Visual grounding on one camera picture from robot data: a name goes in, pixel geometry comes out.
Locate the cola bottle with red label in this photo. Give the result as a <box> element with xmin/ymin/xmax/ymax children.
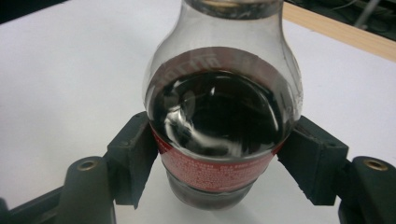
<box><xmin>142</xmin><ymin>0</ymin><xmax>304</xmax><ymax>212</ymax></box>

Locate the grey desk with metal legs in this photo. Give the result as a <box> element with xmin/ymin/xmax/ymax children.
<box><xmin>354</xmin><ymin>0</ymin><xmax>383</xmax><ymax>29</ymax></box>

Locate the wooden table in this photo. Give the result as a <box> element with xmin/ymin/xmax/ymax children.
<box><xmin>281</xmin><ymin>1</ymin><xmax>396</xmax><ymax>63</ymax></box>

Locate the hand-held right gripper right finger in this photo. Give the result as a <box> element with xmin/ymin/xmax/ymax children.
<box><xmin>276</xmin><ymin>115</ymin><xmax>350</xmax><ymax>206</ymax></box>

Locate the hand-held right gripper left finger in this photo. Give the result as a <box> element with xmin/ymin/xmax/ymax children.
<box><xmin>106</xmin><ymin>110</ymin><xmax>160</xmax><ymax>210</ymax></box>

